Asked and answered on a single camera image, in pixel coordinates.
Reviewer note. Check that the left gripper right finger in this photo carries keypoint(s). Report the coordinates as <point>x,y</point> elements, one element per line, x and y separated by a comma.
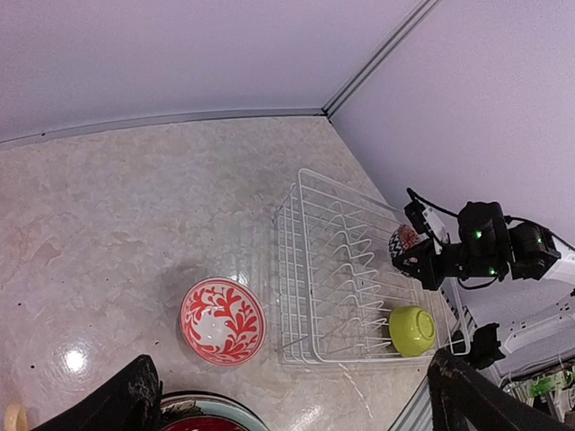
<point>461,397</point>

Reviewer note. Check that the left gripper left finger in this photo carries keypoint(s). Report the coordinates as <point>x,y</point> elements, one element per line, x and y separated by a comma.
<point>129,400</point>

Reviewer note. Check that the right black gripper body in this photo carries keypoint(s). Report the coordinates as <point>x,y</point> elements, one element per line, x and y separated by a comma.
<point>424,264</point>

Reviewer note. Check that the blue white patterned cup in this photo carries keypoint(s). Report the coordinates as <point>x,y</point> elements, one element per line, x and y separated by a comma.
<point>403,239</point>

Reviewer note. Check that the light teal floral plate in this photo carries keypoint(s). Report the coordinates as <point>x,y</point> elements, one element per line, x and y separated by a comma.
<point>217,406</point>

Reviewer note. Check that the lime green bowl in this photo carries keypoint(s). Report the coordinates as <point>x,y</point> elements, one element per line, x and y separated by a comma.
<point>412,330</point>

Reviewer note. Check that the white wire dish rack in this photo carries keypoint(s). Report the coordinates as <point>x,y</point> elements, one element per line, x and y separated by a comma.
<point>338,286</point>

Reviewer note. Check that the yellow mug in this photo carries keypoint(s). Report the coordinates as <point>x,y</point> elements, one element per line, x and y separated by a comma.
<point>15,418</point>

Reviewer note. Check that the white red patterned bowl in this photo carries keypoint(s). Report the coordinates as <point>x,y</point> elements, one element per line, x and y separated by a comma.
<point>222,322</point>

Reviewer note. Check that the red floral bowl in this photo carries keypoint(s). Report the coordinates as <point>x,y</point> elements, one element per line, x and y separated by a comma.
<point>190,417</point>

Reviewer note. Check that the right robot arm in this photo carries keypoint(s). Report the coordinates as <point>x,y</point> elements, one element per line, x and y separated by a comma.
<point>491,247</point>

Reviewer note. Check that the aluminium front rail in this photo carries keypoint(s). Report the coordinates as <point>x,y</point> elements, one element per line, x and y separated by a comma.
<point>417,415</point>

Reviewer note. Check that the right aluminium corner post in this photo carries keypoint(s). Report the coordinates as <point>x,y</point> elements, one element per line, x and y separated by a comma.
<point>382,52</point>

